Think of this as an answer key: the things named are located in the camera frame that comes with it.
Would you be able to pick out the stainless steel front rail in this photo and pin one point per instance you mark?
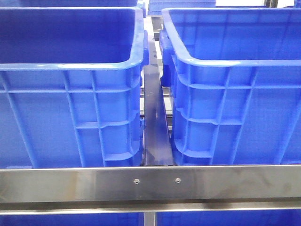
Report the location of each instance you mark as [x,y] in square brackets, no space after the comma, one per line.
[149,189]

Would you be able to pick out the blue crate rear left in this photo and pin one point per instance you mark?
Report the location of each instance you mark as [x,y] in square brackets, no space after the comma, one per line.
[83,3]

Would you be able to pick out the blue crate lower left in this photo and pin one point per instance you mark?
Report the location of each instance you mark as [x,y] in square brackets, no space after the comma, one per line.
[104,219]

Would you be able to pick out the steel centre divider bar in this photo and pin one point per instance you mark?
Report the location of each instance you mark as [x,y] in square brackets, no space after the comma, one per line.
[157,147]

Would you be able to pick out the large blue crate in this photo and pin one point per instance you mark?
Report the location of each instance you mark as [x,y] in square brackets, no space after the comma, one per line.
[70,83]
[235,79]

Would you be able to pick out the large blue crate right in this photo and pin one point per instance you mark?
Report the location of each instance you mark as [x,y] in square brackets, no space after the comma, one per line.
[235,79]

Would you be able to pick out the large blue crate left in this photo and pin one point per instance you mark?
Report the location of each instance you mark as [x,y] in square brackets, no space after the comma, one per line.
[70,83]

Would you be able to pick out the blue crate lower right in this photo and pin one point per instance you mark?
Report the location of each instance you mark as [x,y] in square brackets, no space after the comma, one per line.
[231,218]

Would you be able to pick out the blue crate rear right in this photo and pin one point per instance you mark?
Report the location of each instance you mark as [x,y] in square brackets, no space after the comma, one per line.
[155,6]

